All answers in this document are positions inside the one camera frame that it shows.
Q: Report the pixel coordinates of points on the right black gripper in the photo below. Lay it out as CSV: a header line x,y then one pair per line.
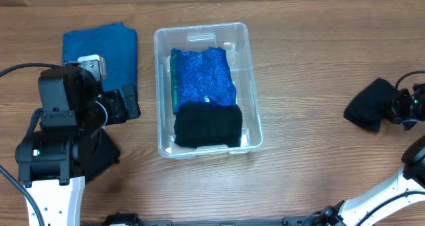
x,y
407,122

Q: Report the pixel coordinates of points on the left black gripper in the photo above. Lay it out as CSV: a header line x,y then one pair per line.
x,y
119,113

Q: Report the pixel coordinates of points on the black cloth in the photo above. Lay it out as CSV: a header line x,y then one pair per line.
x,y
201,124
105,155
366,110

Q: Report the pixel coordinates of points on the sparkly blue green fabric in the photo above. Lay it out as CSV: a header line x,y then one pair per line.
x,y
201,77

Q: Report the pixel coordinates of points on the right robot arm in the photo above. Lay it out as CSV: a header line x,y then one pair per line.
x,y
402,189

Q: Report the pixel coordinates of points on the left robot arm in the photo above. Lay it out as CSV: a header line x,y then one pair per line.
x,y
66,145

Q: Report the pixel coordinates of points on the folded blue denim cloth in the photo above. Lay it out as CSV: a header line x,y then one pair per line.
x,y
115,42

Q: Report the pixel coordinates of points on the clear plastic storage bin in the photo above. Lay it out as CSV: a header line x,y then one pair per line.
x,y
234,39

